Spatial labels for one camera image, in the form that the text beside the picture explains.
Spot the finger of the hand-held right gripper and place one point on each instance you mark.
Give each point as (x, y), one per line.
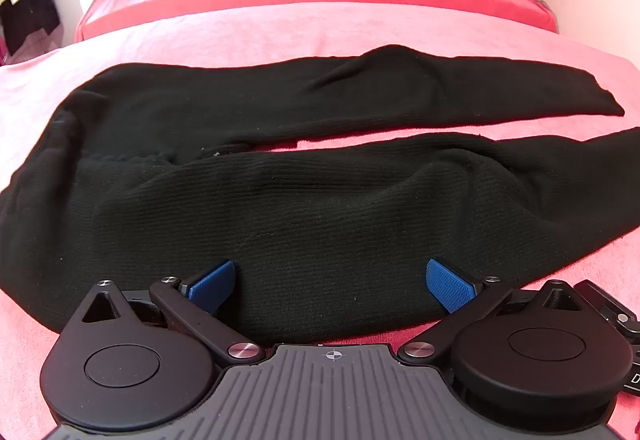
(607, 307)

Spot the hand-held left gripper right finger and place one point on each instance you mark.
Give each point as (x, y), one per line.
(447, 286)

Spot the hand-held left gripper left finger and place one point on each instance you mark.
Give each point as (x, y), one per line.
(212, 286)

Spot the black knit pants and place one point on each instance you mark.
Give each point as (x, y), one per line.
(300, 220)

